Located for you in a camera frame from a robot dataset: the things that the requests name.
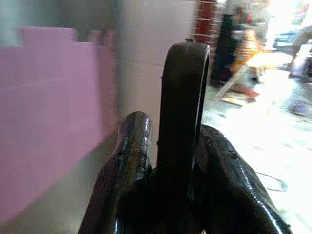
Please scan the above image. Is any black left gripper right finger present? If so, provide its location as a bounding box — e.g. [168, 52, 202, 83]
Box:
[192, 125, 293, 234]

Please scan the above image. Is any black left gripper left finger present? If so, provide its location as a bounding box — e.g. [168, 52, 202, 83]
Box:
[79, 111, 154, 234]

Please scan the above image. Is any green dustpan with long handle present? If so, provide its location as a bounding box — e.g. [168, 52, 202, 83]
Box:
[114, 39, 212, 234]

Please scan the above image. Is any pink board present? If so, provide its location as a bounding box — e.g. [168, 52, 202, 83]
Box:
[0, 26, 119, 221]

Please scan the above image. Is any flat picture book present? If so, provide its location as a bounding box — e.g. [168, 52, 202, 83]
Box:
[220, 85, 259, 106]

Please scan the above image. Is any wooden high chair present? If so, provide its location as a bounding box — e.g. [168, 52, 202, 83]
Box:
[215, 31, 269, 100]

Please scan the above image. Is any black floor cable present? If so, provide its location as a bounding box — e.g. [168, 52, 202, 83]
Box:
[255, 170, 289, 193]

